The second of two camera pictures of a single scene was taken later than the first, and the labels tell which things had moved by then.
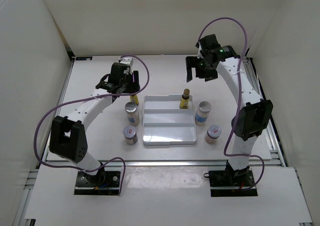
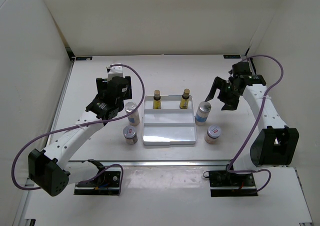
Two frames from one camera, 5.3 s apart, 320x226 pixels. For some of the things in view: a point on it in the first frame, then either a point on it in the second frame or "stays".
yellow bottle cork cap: [184, 101] stays
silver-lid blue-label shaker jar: [201, 117] stays
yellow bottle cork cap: [134, 98] -> [157, 99]
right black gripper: [192, 62] -> [220, 84]
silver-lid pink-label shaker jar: [132, 110] stays
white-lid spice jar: [213, 133] stays
